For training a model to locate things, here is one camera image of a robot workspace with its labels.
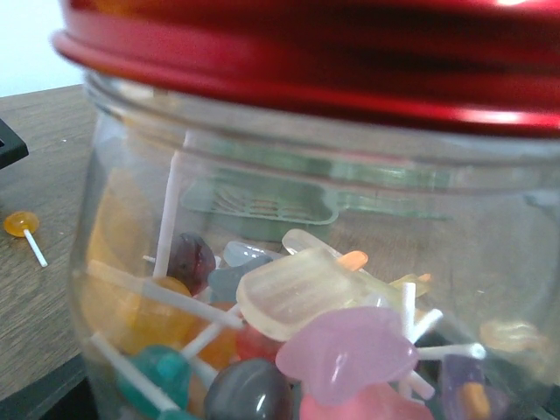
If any black bin with lollipops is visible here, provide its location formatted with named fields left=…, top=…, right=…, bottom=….
left=0, top=120, right=29, bottom=169

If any red round lid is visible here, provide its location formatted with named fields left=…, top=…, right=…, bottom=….
left=52, top=1, right=559, bottom=138

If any green slotted plastic scoop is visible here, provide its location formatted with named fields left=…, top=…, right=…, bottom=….
left=180, top=169, right=449, bottom=242

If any orange lollipop near bins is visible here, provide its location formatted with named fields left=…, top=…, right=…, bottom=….
left=3, top=211, right=48, bottom=268

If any clear plastic jar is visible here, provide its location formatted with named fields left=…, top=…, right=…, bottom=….
left=69, top=72, right=559, bottom=419

